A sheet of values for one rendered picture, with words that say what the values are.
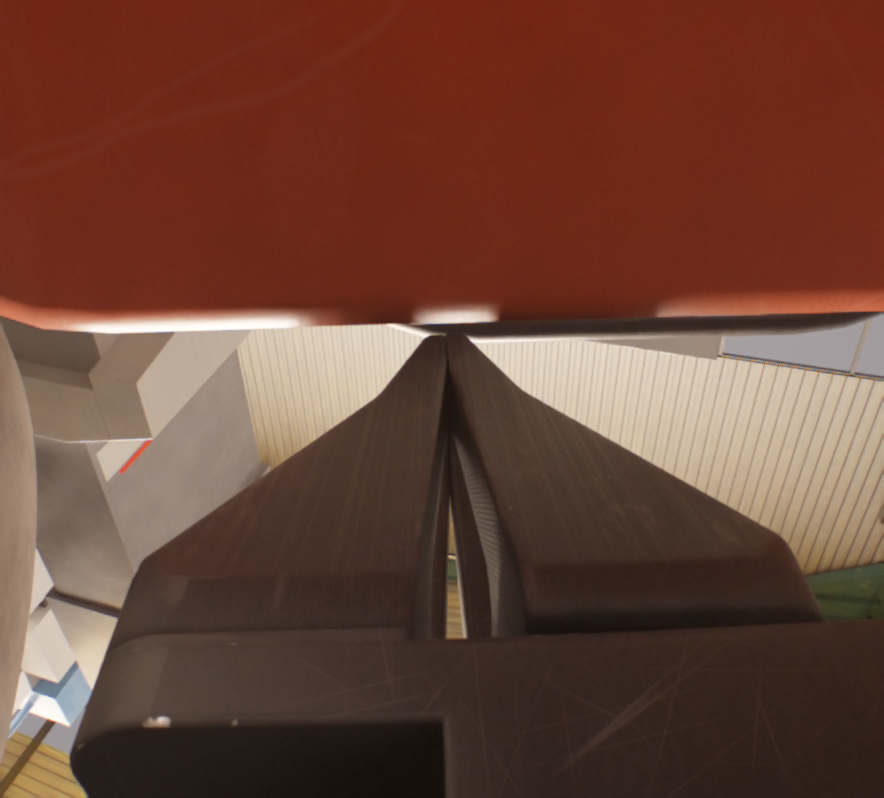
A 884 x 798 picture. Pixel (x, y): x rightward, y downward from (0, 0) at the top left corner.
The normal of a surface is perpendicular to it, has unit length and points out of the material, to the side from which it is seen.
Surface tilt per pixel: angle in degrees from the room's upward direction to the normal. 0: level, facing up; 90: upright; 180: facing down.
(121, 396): 90
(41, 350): 90
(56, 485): 90
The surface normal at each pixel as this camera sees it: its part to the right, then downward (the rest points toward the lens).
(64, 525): -0.29, 0.55
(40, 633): 0.96, 0.15
